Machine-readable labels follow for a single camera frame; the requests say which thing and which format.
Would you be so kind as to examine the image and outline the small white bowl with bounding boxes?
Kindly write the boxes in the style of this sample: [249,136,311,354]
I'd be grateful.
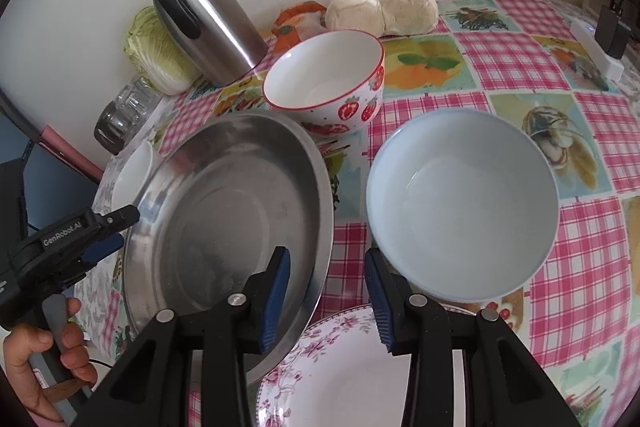
[110,141,156,212]

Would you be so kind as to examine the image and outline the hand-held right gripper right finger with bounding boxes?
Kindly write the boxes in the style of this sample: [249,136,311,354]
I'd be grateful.
[364,248,576,427]

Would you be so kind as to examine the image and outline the clear drinking glass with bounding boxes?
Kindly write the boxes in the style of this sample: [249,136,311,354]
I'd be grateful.
[116,74,163,120]

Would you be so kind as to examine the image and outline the stainless steel thermos jug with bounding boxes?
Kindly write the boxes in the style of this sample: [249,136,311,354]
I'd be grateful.
[139,0,269,86]

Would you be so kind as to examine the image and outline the person's left hand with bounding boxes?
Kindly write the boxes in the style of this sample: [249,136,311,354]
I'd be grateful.
[4,298,99,416]

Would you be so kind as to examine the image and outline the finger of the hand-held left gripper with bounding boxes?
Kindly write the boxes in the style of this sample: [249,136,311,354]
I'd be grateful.
[89,205,141,234]
[81,234,125,264]

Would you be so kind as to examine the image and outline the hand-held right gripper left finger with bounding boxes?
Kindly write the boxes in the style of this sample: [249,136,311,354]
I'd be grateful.
[75,246,292,427]

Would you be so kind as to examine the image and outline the bag of steamed buns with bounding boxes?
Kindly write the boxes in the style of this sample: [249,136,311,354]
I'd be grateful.
[325,0,440,35]

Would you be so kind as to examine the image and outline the blue panel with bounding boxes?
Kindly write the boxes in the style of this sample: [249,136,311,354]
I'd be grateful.
[0,112,101,233]

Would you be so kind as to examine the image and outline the light blue bowl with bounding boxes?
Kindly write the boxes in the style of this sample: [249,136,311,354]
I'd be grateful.
[366,111,560,303]

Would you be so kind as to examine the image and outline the floral plate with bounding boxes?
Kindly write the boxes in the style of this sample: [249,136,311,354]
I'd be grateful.
[255,303,478,427]

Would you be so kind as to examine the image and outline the orange snack packet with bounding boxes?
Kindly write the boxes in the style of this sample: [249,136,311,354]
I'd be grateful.
[271,23,323,54]
[277,1,328,28]

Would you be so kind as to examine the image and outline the stainless steel basin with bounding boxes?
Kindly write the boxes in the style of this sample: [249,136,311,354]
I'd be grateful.
[122,109,335,395]

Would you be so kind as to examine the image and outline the napa cabbage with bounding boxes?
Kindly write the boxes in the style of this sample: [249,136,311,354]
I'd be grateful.
[123,6,201,95]

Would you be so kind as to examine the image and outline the black charger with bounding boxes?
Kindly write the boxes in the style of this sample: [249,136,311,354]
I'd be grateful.
[595,4,635,59]

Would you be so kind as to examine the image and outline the strawberry print bowl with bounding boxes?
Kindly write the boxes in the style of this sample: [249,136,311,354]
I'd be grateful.
[262,30,386,138]

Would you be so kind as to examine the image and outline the pink checkered tablecloth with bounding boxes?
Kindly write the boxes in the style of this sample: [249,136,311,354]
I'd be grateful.
[82,0,640,427]

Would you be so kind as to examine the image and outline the dark pole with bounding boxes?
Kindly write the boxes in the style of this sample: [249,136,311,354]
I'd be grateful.
[0,87,48,145]

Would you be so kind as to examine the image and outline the glass cups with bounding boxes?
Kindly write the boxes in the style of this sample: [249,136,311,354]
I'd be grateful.
[94,101,143,156]

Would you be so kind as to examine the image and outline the pink pole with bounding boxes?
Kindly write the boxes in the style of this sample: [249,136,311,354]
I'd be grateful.
[41,125,103,182]

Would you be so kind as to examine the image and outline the white power strip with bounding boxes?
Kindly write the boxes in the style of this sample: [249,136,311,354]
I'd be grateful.
[570,18,626,82]

